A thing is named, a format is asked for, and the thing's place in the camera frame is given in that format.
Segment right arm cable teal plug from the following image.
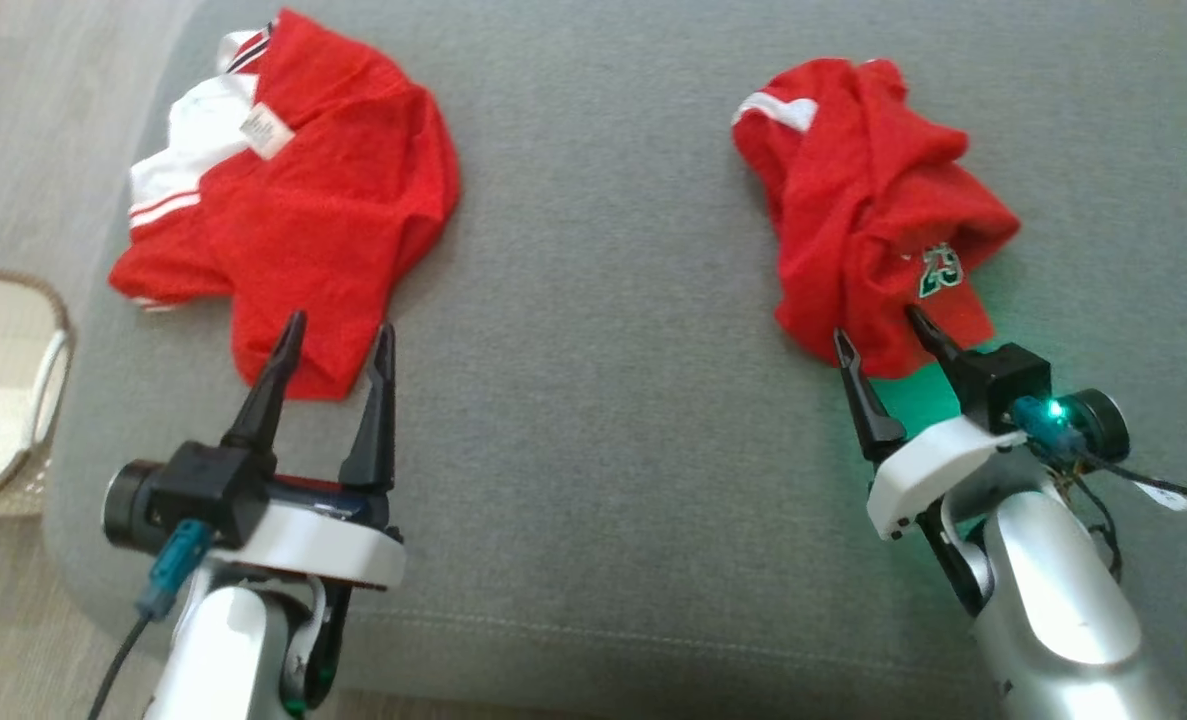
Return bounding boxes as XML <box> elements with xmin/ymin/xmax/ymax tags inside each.
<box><xmin>1011</xmin><ymin>395</ymin><xmax>1187</xmax><ymax>583</ymax></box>

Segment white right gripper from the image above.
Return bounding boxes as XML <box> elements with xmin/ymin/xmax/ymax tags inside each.
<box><xmin>832</xmin><ymin>305</ymin><xmax>1030</xmax><ymax>542</ymax></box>

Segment arm cable teal plug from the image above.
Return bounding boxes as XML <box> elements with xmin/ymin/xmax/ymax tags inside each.
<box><xmin>86</xmin><ymin>518</ymin><xmax>216</xmax><ymax>720</ymax></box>
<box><xmin>1011</xmin><ymin>395</ymin><xmax>1187</xmax><ymax>583</ymax></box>

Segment red Bulls jersey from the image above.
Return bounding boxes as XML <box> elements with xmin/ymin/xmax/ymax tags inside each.
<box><xmin>108</xmin><ymin>8</ymin><xmax>461</xmax><ymax>402</ymax></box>

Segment grey sofa ottoman cushion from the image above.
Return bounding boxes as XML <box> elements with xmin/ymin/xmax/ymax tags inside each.
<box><xmin>43</xmin><ymin>0</ymin><xmax>1187</xmax><ymax>720</ymax></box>

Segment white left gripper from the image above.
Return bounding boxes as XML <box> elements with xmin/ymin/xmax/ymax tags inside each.
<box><xmin>208</xmin><ymin>310</ymin><xmax>406</xmax><ymax>591</ymax></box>

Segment left arm cable teal plug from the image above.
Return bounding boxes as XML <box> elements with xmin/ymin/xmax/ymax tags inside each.
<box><xmin>86</xmin><ymin>518</ymin><xmax>216</xmax><ymax>720</ymax></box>

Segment red basketball shorts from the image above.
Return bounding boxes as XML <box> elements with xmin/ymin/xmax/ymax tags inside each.
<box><xmin>731</xmin><ymin>57</ymin><xmax>1022</xmax><ymax>380</ymax></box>

